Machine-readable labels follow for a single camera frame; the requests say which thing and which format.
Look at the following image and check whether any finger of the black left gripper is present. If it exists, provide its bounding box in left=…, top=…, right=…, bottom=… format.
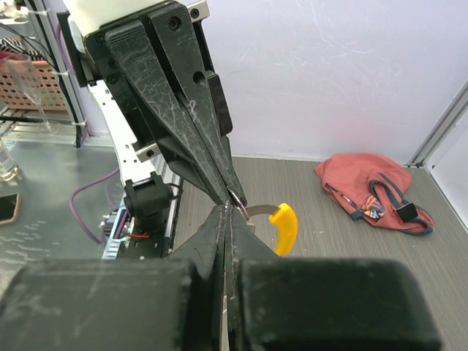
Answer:
left=105, top=20, right=228, bottom=203
left=149, top=1, right=247, bottom=205

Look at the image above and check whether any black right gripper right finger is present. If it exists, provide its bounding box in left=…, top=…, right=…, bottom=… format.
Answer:
left=224, top=208, right=442, bottom=350

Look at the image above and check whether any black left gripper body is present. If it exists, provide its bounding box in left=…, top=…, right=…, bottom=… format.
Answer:
left=84, top=1, right=233, bottom=172

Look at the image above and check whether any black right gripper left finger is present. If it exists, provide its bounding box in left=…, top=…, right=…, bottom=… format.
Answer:
left=1, top=205, right=229, bottom=350

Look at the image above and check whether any large keyring with yellow grip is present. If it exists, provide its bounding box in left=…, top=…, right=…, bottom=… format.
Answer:
left=227, top=189, right=298, bottom=257

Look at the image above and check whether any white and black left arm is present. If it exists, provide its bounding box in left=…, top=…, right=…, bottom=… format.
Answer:
left=65, top=1, right=247, bottom=232

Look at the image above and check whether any pink perforated storage basket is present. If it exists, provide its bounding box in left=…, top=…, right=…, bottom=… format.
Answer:
left=1, top=51, right=67, bottom=112

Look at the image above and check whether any crumpled dusty red garment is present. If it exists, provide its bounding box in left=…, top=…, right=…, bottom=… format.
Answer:
left=315, top=153, right=435, bottom=236

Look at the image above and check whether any black smartphone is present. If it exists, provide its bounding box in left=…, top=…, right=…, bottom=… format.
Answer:
left=0, top=193, right=20, bottom=224

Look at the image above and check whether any slotted grey cable duct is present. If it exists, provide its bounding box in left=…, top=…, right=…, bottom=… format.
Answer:
left=101, top=208, right=128, bottom=260

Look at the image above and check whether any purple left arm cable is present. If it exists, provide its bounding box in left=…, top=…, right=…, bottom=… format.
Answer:
left=54, top=21, right=121, bottom=246

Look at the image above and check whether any aluminium frame post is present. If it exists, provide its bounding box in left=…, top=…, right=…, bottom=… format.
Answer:
left=405, top=82, right=468, bottom=168

